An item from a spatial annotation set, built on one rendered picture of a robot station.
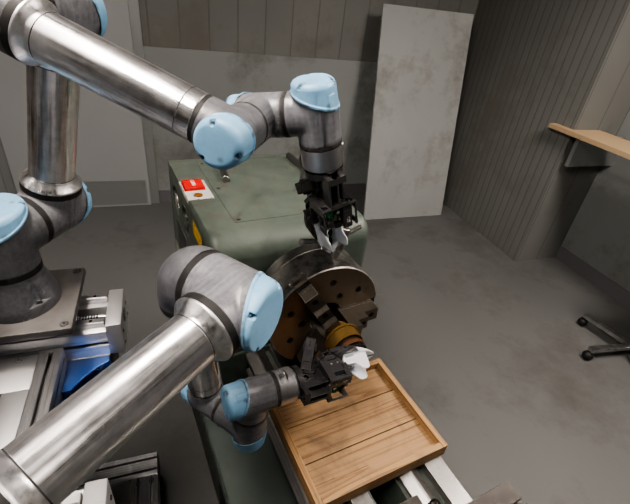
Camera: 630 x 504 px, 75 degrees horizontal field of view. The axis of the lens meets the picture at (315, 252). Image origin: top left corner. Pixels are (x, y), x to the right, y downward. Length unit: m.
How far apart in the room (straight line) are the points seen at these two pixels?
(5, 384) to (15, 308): 0.15
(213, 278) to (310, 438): 0.58
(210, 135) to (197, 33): 3.13
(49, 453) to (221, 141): 0.41
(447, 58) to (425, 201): 1.29
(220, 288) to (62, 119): 0.49
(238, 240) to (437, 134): 3.28
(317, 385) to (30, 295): 0.62
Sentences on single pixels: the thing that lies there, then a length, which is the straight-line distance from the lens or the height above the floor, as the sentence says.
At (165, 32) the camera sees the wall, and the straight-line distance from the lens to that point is 3.69.
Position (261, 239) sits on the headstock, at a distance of 1.09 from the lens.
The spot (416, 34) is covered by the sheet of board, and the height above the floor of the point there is 1.57.
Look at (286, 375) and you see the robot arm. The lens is 0.91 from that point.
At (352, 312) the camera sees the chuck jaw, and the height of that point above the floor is 1.10.
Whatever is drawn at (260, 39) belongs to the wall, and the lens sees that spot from 3.78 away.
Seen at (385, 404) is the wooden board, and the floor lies 0.89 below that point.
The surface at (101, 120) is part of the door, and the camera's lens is 3.80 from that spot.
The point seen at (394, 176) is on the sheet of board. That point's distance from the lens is 4.00.
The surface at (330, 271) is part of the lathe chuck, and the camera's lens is 1.01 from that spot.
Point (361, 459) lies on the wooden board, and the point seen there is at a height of 0.88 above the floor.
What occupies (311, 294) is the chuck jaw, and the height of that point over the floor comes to 1.20.
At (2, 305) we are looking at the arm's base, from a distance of 1.04.
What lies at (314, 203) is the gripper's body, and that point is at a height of 1.47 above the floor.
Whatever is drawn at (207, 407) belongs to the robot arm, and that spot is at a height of 1.00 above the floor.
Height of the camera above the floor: 1.81
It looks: 32 degrees down
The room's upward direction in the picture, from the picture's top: 7 degrees clockwise
